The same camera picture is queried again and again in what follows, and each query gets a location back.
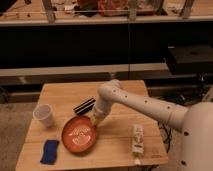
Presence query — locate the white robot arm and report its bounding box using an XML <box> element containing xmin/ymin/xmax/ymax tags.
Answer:
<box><xmin>91</xmin><ymin>79</ymin><xmax>213</xmax><ymax>171</ymax></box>

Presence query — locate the orange ceramic bowl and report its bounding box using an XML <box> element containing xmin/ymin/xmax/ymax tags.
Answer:
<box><xmin>61</xmin><ymin>116</ymin><xmax>97</xmax><ymax>153</ymax></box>

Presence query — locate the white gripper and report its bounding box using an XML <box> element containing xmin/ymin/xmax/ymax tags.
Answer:
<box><xmin>90</xmin><ymin>99</ymin><xmax>113</xmax><ymax>126</ymax></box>

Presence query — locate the wooden table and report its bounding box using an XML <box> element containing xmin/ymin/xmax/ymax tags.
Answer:
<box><xmin>15</xmin><ymin>82</ymin><xmax>168</xmax><ymax>171</ymax></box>

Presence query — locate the clear plastic cup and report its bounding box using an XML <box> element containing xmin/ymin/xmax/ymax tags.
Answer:
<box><xmin>33</xmin><ymin>104</ymin><xmax>54</xmax><ymax>127</ymax></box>

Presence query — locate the white lotion bottle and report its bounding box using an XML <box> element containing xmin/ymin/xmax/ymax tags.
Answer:
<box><xmin>132</xmin><ymin>124</ymin><xmax>144</xmax><ymax>165</ymax></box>

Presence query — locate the black box on shelf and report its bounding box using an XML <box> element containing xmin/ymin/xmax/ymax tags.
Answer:
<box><xmin>165</xmin><ymin>45</ymin><xmax>213</xmax><ymax>74</ymax></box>

